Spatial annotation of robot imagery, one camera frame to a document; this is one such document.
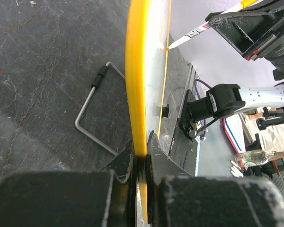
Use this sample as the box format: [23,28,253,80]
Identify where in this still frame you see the whiteboard metal stand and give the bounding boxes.
[74,61,130,156]

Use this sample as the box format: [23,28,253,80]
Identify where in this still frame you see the clear plastic bottle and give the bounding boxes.
[234,150,278,168]

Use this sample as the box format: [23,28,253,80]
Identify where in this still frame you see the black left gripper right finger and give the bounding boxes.
[147,133,284,227]

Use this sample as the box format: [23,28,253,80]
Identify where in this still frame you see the white marker with yellow cap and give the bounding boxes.
[165,0,257,51]

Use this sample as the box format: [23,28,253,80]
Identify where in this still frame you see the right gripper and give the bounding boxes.
[204,0,284,61]

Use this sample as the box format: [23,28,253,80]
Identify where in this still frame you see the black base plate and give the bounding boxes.
[169,89,200,176]

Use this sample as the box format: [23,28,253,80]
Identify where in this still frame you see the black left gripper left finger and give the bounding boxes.
[0,141,136,227]

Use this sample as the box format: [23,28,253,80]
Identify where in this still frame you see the whiteboard with yellow frame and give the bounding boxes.
[125,0,172,224]

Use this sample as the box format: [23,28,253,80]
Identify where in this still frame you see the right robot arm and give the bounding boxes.
[140,0,284,227]

